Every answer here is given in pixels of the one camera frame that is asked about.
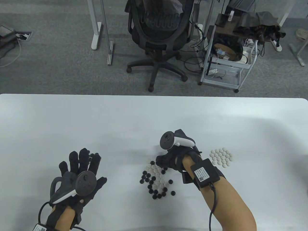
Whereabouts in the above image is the person's left hand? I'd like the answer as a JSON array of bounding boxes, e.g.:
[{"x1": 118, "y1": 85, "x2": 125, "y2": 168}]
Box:
[{"x1": 59, "y1": 148, "x2": 107, "y2": 224}]

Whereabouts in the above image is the person's right hand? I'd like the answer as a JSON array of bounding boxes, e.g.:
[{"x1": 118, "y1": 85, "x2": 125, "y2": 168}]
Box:
[{"x1": 156, "y1": 129, "x2": 202, "y2": 172}]

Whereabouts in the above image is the mixed black white go stones pile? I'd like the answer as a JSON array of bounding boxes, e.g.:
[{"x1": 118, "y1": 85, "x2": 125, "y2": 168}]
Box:
[{"x1": 140, "y1": 160, "x2": 176, "y2": 199}]

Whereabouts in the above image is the sorted white go stones group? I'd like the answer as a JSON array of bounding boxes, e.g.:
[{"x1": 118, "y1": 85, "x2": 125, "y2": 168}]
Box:
[{"x1": 210, "y1": 148, "x2": 233, "y2": 167}]

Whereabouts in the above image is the person's left forearm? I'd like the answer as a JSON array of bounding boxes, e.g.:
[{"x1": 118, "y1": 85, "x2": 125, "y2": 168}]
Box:
[{"x1": 47, "y1": 206, "x2": 77, "y2": 231}]

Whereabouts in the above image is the person's right forearm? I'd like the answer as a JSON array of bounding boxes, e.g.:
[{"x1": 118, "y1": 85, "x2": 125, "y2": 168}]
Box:
[{"x1": 182, "y1": 154, "x2": 257, "y2": 231}]

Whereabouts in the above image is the grey white left hand controller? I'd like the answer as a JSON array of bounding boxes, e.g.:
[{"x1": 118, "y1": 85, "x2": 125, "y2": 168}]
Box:
[{"x1": 51, "y1": 171, "x2": 98, "y2": 204}]

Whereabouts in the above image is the grey white hand controller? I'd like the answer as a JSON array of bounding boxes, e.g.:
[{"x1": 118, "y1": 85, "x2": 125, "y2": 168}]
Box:
[
  {"x1": 51, "y1": 171, "x2": 98, "y2": 204},
  {"x1": 160, "y1": 131, "x2": 196, "y2": 150}
]

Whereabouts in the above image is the grey white right hand controller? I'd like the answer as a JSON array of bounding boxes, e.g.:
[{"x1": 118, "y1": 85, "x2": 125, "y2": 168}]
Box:
[{"x1": 160, "y1": 131, "x2": 196, "y2": 150}]

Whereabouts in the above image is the white utility cart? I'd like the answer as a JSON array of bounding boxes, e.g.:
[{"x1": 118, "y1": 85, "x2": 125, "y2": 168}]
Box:
[{"x1": 198, "y1": 13, "x2": 259, "y2": 93}]

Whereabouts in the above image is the black mesh office chair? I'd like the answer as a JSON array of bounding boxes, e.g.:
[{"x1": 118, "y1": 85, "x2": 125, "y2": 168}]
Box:
[{"x1": 125, "y1": 0, "x2": 195, "y2": 92}]

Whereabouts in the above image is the white desk leg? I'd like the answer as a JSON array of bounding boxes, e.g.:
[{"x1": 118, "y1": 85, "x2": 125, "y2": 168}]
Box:
[
  {"x1": 279, "y1": 0, "x2": 296, "y2": 27},
  {"x1": 87, "y1": 0, "x2": 103, "y2": 50}
]

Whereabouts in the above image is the floor socket box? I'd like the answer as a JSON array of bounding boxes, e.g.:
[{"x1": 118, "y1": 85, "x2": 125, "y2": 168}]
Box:
[{"x1": 15, "y1": 31, "x2": 33, "y2": 41}]

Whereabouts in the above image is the black power adapter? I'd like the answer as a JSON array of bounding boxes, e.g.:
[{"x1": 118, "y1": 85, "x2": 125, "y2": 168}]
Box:
[{"x1": 192, "y1": 4, "x2": 200, "y2": 24}]

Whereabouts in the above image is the white power strip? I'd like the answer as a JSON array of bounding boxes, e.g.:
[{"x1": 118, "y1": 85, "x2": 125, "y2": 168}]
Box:
[{"x1": 269, "y1": 38, "x2": 282, "y2": 52}]

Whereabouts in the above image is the black cloth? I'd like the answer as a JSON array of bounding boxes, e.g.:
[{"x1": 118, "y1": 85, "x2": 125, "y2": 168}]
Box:
[{"x1": 233, "y1": 11, "x2": 287, "y2": 41}]

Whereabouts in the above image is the grey metal floor foot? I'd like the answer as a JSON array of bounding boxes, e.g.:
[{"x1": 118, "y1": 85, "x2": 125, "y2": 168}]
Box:
[{"x1": 289, "y1": 43, "x2": 306, "y2": 67}]

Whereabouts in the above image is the tan shoe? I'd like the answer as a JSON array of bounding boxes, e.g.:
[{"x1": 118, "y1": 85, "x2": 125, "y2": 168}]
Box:
[{"x1": 296, "y1": 28, "x2": 308, "y2": 40}]

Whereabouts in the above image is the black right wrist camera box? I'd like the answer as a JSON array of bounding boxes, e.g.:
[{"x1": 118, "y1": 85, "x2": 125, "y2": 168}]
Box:
[{"x1": 191, "y1": 159, "x2": 221, "y2": 188}]

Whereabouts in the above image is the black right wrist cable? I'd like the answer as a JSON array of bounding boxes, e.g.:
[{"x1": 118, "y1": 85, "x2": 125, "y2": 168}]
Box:
[{"x1": 208, "y1": 183, "x2": 218, "y2": 231}]

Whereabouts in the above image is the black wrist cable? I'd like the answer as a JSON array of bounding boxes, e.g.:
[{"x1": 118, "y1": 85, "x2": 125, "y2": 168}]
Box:
[
  {"x1": 208, "y1": 183, "x2": 218, "y2": 231},
  {"x1": 38, "y1": 202, "x2": 53, "y2": 225}
]

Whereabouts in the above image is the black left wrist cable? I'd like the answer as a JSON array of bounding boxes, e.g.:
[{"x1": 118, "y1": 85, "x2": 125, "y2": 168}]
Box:
[{"x1": 38, "y1": 202, "x2": 53, "y2": 225}]

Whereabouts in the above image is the aluminium profile post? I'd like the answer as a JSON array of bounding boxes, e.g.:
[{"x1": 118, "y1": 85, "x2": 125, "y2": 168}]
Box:
[{"x1": 100, "y1": 0, "x2": 114, "y2": 65}]

